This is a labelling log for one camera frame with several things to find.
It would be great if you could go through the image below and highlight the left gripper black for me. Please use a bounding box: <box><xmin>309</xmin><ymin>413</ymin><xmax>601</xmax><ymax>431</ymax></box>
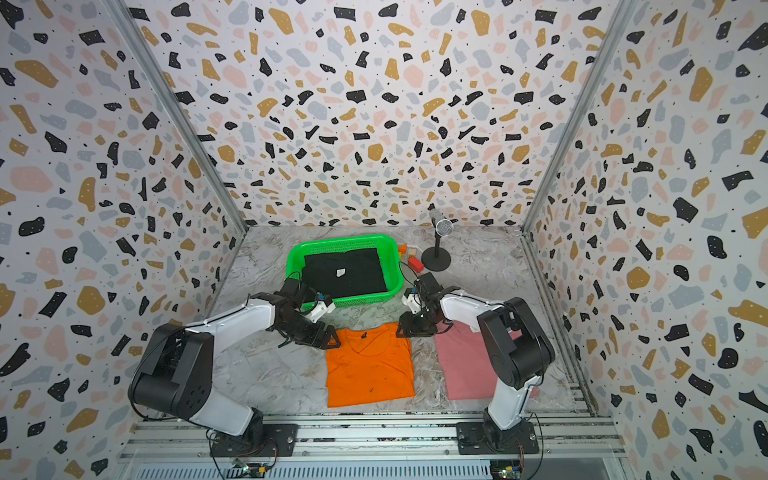
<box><xmin>278</xmin><ymin>314</ymin><xmax>342</xmax><ymax>348</ymax></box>

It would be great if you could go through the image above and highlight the orange t-shirt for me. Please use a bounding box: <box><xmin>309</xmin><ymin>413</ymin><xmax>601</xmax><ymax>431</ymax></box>
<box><xmin>326</xmin><ymin>323</ymin><xmax>415</xmax><ymax>408</ymax></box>

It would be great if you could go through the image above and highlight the black t-shirt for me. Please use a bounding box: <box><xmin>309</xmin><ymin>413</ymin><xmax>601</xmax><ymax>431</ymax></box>
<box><xmin>302</xmin><ymin>248</ymin><xmax>388</xmax><ymax>299</ymax></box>

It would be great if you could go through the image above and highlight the green plastic basket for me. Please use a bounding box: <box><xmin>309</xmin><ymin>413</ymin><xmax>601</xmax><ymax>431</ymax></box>
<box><xmin>286</xmin><ymin>234</ymin><xmax>405</xmax><ymax>308</ymax></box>

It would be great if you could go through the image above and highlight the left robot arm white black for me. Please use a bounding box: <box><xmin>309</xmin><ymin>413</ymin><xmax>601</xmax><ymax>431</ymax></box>
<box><xmin>128</xmin><ymin>278</ymin><xmax>341</xmax><ymax>443</ymax></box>

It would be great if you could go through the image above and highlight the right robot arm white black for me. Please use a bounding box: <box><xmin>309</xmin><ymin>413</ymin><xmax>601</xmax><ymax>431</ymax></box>
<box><xmin>397</xmin><ymin>273</ymin><xmax>556</xmax><ymax>433</ymax></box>

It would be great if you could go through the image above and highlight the pink folded t-shirt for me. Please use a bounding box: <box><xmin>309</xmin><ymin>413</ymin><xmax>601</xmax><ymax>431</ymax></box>
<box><xmin>432</xmin><ymin>320</ymin><xmax>541</xmax><ymax>402</ymax></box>

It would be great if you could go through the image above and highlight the red toy block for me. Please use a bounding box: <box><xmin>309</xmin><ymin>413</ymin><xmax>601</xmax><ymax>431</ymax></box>
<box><xmin>407</xmin><ymin>256</ymin><xmax>425</xmax><ymax>274</ymax></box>

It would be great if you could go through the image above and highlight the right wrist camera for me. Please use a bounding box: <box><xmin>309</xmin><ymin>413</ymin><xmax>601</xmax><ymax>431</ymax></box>
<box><xmin>401</xmin><ymin>287</ymin><xmax>423</xmax><ymax>314</ymax></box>

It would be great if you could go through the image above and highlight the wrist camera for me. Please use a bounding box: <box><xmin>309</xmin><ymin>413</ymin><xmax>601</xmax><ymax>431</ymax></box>
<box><xmin>305</xmin><ymin>297</ymin><xmax>336</xmax><ymax>323</ymax></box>
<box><xmin>401</xmin><ymin>287</ymin><xmax>423</xmax><ymax>314</ymax></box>

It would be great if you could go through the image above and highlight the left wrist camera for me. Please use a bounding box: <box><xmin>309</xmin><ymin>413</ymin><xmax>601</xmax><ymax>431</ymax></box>
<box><xmin>305</xmin><ymin>297</ymin><xmax>336</xmax><ymax>323</ymax></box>

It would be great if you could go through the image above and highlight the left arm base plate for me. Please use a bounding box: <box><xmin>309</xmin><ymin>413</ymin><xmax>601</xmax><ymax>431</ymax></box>
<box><xmin>210</xmin><ymin>423</ymin><xmax>299</xmax><ymax>458</ymax></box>

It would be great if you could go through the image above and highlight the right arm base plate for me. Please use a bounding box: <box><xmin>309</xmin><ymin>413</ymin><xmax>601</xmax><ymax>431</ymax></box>
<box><xmin>456</xmin><ymin>420</ymin><xmax>540</xmax><ymax>455</ymax></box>

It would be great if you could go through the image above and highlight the aluminium mounting rail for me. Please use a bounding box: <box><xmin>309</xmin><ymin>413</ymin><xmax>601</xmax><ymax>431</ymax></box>
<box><xmin>115</xmin><ymin>411</ymin><xmax>634</xmax><ymax>479</ymax></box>

